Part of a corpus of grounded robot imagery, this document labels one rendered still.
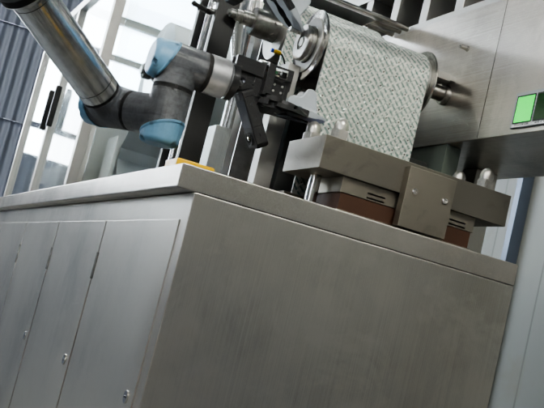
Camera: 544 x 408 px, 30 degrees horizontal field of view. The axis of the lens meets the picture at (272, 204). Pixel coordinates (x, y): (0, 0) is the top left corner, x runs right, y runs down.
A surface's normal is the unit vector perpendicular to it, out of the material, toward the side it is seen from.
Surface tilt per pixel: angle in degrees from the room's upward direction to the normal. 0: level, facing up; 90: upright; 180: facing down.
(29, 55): 90
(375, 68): 90
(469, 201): 90
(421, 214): 90
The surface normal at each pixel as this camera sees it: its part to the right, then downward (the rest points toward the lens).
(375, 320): 0.39, -0.02
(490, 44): -0.89, -0.27
